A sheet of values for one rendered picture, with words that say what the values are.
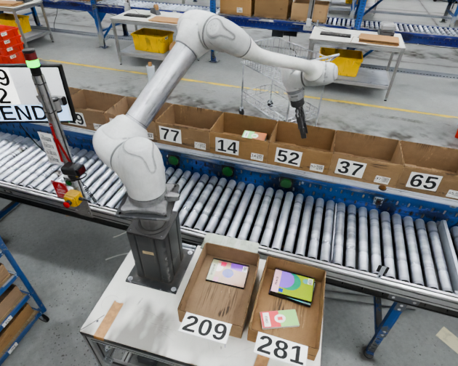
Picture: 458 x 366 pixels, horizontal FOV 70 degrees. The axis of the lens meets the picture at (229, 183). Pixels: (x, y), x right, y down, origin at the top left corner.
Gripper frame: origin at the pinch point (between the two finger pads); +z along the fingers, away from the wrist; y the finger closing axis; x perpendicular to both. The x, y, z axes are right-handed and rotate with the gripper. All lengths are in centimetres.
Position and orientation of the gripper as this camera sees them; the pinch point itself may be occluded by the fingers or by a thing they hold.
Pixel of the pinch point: (303, 131)
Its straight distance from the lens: 197.4
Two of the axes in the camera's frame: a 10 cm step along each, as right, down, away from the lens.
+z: 3.1, 8.0, 5.2
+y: -3.0, 6.0, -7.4
